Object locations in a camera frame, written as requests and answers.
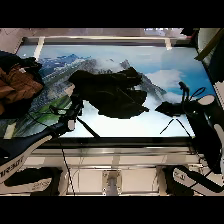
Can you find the black cable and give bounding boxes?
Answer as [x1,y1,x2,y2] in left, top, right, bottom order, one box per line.
[189,86,208,102]
[57,135,77,196]

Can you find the silver frame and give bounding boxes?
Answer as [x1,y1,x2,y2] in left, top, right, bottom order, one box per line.
[0,35,224,196]

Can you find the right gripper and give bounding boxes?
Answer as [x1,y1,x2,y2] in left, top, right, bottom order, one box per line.
[154,101,185,118]

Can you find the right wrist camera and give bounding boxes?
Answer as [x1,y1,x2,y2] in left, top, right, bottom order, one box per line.
[178,80,192,105]

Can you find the black garment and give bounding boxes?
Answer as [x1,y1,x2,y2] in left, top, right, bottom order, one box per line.
[0,50,45,120]
[67,66,150,120]

